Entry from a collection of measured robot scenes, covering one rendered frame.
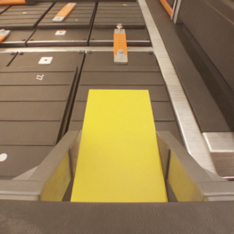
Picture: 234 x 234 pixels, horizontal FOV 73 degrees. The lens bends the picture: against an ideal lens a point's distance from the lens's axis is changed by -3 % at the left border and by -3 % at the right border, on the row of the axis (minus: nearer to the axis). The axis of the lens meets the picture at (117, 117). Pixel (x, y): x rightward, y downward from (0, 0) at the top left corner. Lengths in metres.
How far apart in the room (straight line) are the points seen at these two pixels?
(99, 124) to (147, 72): 0.15
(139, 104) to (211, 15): 0.23
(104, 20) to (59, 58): 0.19
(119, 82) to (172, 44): 0.20
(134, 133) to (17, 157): 0.13
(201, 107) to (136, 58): 0.15
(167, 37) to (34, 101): 0.34
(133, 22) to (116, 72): 0.23
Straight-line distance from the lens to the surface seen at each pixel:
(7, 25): 0.55
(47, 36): 0.46
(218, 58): 0.31
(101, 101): 0.18
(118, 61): 0.32
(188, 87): 0.30
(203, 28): 0.38
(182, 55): 0.39
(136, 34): 0.44
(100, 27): 0.47
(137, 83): 0.26
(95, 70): 0.28
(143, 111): 0.17
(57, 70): 0.30
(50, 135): 0.20
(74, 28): 0.48
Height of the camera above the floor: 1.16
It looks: 50 degrees down
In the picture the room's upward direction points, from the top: 1 degrees clockwise
